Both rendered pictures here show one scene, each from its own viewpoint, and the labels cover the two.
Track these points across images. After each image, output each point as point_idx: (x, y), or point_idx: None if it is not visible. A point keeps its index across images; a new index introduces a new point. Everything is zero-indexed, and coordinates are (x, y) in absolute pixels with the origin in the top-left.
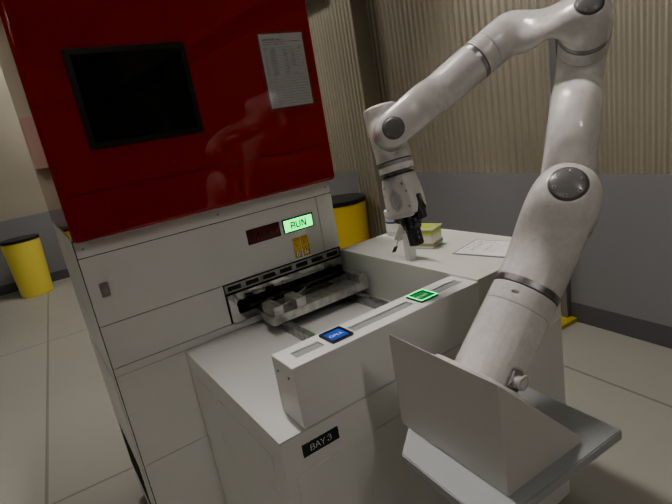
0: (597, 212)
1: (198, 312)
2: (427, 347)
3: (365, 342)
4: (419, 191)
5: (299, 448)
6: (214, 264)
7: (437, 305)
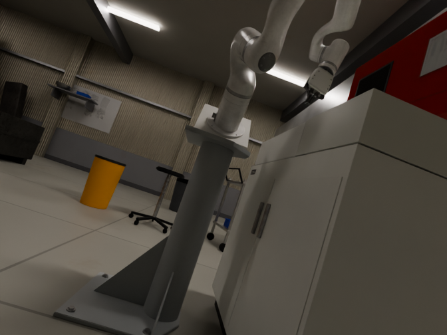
0: (231, 44)
1: None
2: (279, 152)
3: (271, 140)
4: (310, 76)
5: (251, 170)
6: None
7: (289, 131)
